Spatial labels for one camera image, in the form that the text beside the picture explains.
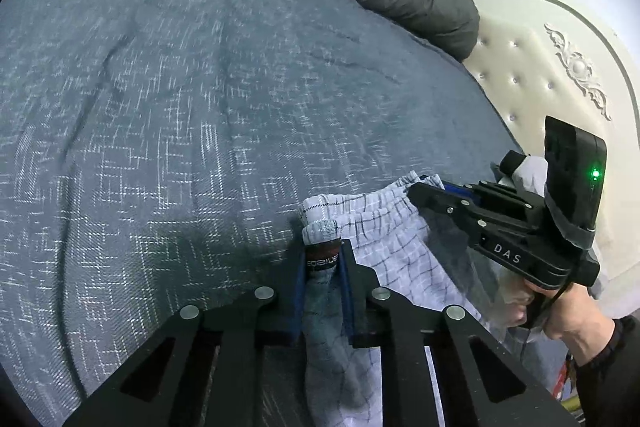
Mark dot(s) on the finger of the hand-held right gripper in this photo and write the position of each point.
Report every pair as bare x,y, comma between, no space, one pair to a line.
500,202
445,204

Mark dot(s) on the grey-blue briefs with dark waistband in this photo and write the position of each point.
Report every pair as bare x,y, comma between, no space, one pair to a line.
325,307

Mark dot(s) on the cream tufted headboard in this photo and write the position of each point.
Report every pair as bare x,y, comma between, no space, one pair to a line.
525,57

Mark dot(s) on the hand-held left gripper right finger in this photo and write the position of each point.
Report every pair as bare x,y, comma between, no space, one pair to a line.
350,297

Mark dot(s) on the folded black garment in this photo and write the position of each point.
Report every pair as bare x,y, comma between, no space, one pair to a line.
509,163

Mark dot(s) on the person's right forearm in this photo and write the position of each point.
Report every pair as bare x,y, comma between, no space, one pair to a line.
615,367

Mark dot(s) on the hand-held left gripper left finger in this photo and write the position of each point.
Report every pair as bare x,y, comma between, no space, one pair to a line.
298,302

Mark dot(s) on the pale checked shorts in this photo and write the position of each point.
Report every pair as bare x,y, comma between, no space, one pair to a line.
400,252

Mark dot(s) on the folded white garment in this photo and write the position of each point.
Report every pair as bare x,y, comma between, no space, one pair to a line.
532,174

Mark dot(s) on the person's right hand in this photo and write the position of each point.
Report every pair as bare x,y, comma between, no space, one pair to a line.
575,317

